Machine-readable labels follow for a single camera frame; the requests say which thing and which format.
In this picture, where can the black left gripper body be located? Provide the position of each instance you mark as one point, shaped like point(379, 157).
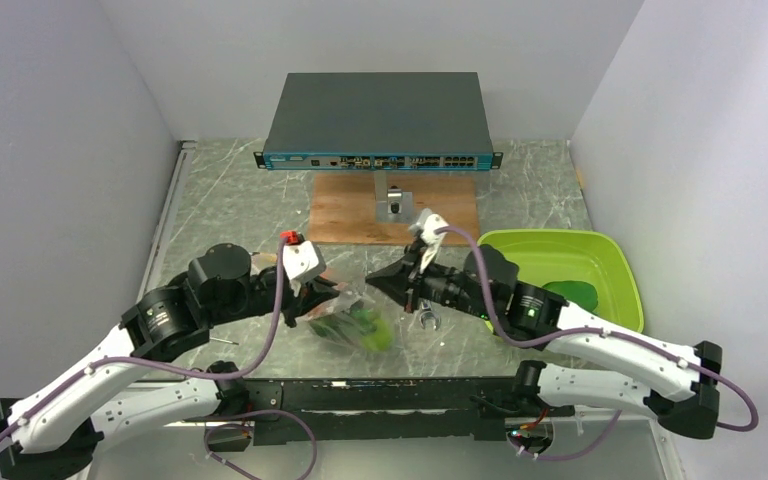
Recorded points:
point(292, 305)

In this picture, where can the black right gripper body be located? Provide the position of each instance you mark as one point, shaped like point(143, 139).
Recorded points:
point(439, 283)

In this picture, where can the clear zip top bag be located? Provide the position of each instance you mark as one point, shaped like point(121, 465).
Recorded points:
point(337, 321)

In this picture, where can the green apple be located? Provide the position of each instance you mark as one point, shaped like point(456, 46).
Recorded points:
point(375, 335)

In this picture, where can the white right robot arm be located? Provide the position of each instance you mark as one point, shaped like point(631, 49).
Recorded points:
point(667, 382)

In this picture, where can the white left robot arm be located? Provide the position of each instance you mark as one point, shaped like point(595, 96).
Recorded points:
point(130, 384)

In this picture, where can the lime green food tray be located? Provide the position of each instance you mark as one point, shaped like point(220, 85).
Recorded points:
point(546, 255)

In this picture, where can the silver open-end wrench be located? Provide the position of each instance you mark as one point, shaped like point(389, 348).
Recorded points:
point(426, 315)

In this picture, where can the brown wooden board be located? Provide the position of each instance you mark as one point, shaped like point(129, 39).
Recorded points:
point(342, 209)

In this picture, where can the white green bok choy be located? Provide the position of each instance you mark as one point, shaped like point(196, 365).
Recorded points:
point(579, 292)

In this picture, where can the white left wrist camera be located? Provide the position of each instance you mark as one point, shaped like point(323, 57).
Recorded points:
point(302, 260)

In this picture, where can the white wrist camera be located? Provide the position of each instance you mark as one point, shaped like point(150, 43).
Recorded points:
point(429, 229)
point(302, 260)

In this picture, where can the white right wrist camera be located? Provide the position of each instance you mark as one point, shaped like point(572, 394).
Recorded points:
point(429, 229)

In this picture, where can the metal switch stand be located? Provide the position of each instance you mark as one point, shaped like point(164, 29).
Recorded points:
point(392, 203)

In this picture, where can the yellow handled screwdriver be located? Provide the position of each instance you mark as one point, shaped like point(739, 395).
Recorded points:
point(223, 341)

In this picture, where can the grey network switch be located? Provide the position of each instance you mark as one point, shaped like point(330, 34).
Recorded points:
point(380, 121)

